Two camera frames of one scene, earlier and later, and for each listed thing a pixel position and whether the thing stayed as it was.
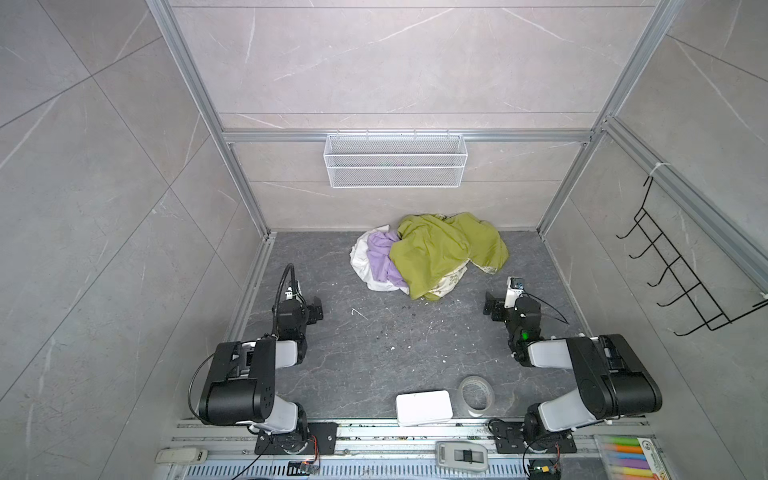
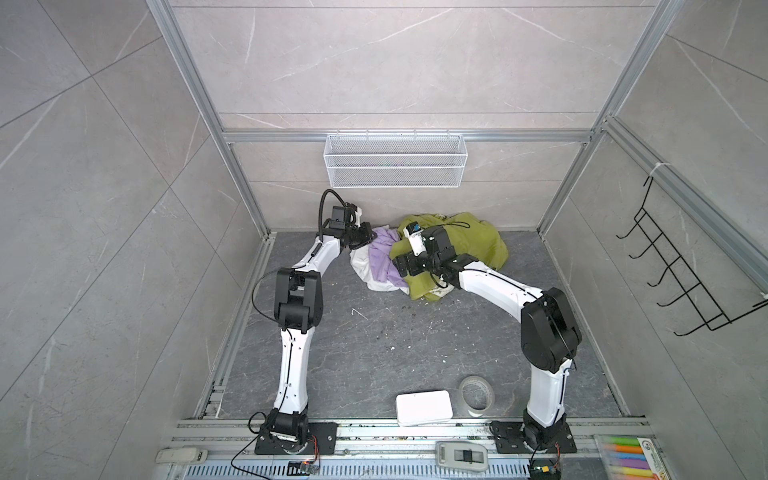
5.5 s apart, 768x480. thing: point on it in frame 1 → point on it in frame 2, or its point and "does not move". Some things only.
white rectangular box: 423,408 does not move
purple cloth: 381,263 does not move
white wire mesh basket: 396,160 does not move
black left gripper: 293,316 → 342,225
